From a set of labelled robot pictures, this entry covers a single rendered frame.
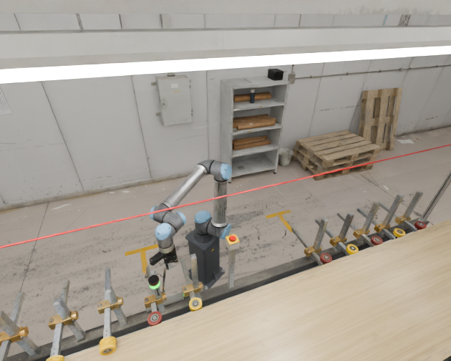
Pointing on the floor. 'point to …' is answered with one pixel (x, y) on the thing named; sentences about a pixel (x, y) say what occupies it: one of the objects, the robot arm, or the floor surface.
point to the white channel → (230, 7)
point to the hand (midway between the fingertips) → (167, 268)
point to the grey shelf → (238, 165)
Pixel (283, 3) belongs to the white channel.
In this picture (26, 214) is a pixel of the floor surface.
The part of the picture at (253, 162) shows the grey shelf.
